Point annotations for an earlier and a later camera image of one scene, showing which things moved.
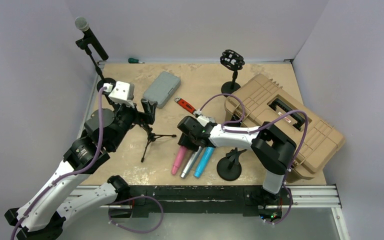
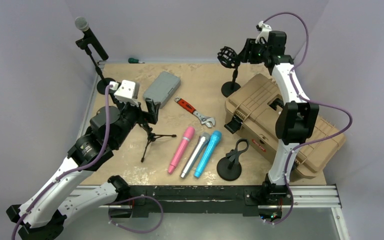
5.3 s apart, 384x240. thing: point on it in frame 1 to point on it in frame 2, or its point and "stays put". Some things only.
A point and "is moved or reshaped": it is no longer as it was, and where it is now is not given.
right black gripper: (185, 141) to (247, 54)
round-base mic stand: (229, 168) stays put
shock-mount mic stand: (233, 60) is moved or reshaped
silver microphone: (191, 162) stays put
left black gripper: (148, 107) stays put
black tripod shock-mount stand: (152, 137) stays put
